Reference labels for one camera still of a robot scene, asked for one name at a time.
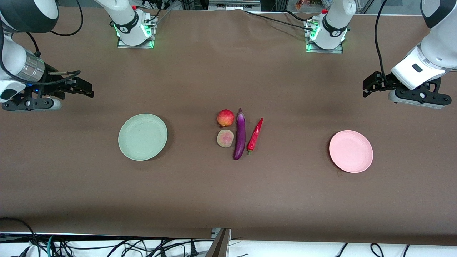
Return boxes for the brown table cloth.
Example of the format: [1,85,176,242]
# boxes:
[0,6,457,247]

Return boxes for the short black table cable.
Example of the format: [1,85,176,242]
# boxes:
[281,10,310,22]

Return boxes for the red round apple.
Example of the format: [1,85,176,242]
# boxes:
[217,109,235,127]

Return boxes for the pale green round plate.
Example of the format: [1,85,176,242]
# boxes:
[118,114,168,161]

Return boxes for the long black table cable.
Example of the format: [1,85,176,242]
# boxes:
[244,11,315,32]

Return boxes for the red chili pepper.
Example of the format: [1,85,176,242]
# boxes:
[247,117,264,155]

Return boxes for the grey metal post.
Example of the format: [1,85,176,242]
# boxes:
[206,228,231,257]

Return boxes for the colourful background items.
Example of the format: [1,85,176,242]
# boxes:
[295,0,334,9]

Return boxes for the pinkish beige round fruit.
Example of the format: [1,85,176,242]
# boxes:
[217,129,235,148]

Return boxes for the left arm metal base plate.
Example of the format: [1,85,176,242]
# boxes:
[305,20,344,54]

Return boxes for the purple long eggplant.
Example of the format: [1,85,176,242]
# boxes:
[233,108,247,161]

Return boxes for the thick black looped cable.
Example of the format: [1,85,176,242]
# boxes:
[0,217,40,257]

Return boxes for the pink round plate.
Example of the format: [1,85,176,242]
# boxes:
[329,130,374,173]

